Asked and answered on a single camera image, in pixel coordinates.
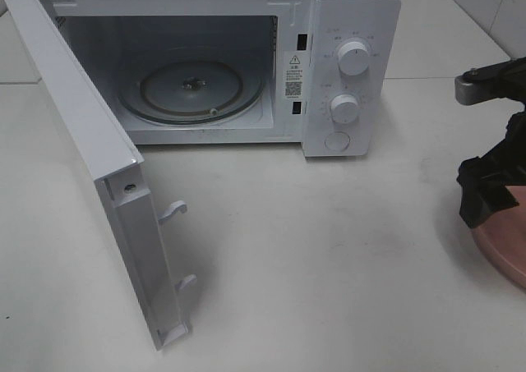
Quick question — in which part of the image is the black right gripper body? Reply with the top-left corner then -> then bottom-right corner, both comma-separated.
457,113 -> 525,228

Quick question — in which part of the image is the pink round plate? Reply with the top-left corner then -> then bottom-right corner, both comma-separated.
472,186 -> 525,289

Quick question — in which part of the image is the white round door button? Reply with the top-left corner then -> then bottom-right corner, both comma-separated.
325,131 -> 350,152

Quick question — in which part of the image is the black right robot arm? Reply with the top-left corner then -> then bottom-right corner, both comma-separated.
454,57 -> 525,228

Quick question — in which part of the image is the white lower timer knob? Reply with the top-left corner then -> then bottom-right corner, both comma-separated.
330,94 -> 360,124

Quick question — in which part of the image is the white upper power knob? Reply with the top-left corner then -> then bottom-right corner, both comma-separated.
336,38 -> 371,76

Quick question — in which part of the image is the white microwave oven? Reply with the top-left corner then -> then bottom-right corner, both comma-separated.
16,0 -> 402,159

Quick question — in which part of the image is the white warning label sticker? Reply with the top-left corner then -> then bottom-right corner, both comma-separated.
283,51 -> 308,101

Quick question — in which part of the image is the glass turntable tray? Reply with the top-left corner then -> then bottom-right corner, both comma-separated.
118,59 -> 265,126

